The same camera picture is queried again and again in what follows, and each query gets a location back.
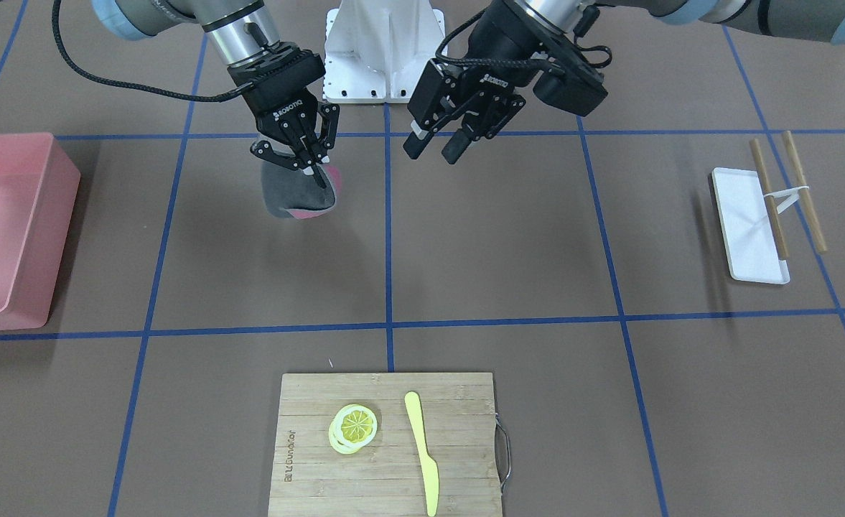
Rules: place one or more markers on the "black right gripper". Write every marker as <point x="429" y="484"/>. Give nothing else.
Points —
<point x="283" y="113"/>

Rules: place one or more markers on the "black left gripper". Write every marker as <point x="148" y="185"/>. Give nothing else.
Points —
<point x="502" y="44"/>

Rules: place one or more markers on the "grey and pink cloth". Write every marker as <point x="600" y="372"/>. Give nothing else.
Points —
<point x="294" y="194"/>

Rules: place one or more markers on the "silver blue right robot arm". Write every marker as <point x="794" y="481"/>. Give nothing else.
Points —
<point x="238" y="30"/>

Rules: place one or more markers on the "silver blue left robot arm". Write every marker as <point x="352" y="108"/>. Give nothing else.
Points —
<point x="822" y="21"/>

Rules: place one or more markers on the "pink plastic bin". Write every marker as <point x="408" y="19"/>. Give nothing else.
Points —
<point x="38" y="185"/>

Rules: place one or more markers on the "yellow lemon slice toy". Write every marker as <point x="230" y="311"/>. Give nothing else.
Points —
<point x="353" y="427"/>

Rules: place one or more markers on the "white rack base tray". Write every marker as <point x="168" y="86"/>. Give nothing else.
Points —
<point x="748" y="238"/>

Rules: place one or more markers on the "inner wooden rack bar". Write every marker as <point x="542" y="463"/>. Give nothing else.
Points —
<point x="771" y="206"/>

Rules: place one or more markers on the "wooden rack bar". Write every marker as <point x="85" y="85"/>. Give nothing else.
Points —
<point x="771" y="206"/>
<point x="805" y="196"/>

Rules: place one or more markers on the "yellow plastic knife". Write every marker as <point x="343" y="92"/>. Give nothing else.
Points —
<point x="428" y="467"/>

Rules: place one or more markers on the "bamboo cutting board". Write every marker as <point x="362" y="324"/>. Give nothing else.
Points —
<point x="309" y="478"/>

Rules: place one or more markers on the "outer wooden rack bar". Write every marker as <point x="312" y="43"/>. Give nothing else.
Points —
<point x="805" y="196"/>

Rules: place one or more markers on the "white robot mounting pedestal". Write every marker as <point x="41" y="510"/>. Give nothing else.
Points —
<point x="376" y="50"/>

